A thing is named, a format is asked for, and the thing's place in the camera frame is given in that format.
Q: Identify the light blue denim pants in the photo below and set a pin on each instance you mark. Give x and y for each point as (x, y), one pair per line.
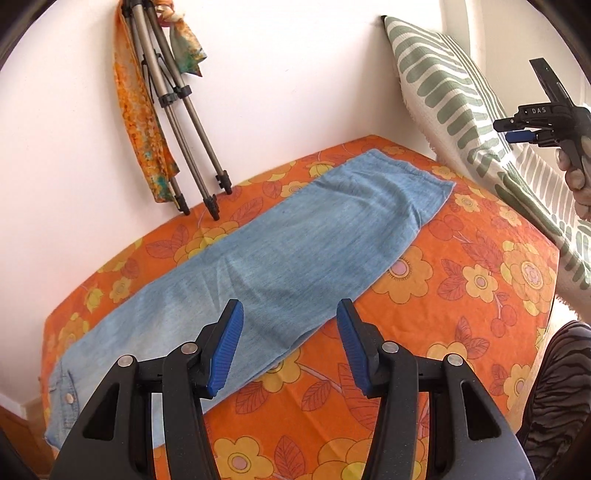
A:
(300, 240)

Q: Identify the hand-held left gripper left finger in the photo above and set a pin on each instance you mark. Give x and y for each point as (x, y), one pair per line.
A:
(224, 350)

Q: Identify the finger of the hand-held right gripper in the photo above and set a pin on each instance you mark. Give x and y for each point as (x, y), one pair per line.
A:
(503, 124)
(519, 136)

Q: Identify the orange patterned scarf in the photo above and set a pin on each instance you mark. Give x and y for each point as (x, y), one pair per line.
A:
(138, 115)

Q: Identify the person's zebra striped clothing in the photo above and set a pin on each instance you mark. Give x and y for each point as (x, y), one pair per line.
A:
(558, 392)

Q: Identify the grey metal tripod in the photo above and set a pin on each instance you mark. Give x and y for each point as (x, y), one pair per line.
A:
(194, 120)

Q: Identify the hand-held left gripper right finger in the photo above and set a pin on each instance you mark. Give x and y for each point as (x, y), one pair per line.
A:
(355, 355)

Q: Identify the green white striped cushion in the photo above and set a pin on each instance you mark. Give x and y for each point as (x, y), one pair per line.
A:
(429, 74)

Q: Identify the person's right hand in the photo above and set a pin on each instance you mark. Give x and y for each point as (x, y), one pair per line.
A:
(579, 184)

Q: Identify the orange floral tablecloth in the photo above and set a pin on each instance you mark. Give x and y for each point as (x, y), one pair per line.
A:
(461, 286)

